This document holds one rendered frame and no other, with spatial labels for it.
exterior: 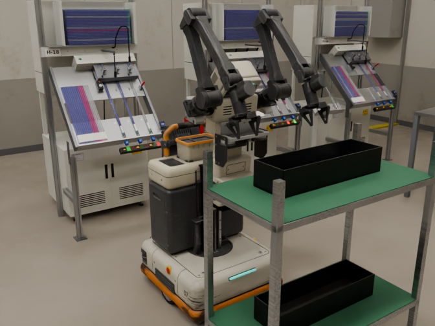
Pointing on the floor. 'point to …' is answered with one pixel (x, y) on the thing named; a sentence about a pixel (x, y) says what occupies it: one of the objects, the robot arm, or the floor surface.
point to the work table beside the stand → (417, 136)
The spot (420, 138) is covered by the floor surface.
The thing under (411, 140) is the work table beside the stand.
